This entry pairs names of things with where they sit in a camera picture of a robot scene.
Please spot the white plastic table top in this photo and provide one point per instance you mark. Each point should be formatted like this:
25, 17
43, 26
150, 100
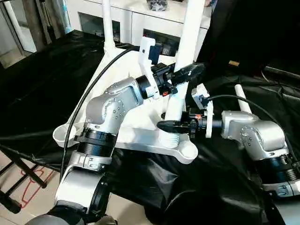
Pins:
140, 133

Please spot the white plastic table leg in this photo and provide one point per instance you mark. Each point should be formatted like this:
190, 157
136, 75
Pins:
189, 35
243, 100
108, 23

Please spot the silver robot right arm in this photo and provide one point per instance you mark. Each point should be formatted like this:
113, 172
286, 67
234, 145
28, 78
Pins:
257, 136

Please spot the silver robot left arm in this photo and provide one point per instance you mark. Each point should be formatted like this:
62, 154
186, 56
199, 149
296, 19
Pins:
105, 110

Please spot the small tan block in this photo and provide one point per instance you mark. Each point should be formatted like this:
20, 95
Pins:
233, 63

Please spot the white cabinet with glass doors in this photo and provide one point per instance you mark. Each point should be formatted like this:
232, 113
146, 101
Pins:
131, 16

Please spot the shiny object on cabinet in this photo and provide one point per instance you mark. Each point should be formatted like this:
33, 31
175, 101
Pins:
158, 4

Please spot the black backdrop cloth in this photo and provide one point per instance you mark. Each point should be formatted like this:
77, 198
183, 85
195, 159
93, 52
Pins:
253, 30

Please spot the black mat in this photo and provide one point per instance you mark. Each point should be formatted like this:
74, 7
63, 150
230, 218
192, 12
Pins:
58, 93

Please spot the blue and white box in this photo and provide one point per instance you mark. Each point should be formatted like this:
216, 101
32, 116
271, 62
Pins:
66, 21

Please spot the beige curtain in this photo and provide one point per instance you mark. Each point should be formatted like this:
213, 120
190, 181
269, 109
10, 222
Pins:
37, 21

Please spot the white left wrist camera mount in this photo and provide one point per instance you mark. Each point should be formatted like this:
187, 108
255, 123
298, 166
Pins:
146, 47

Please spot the black metal frame bars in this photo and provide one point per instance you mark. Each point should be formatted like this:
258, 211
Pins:
14, 204

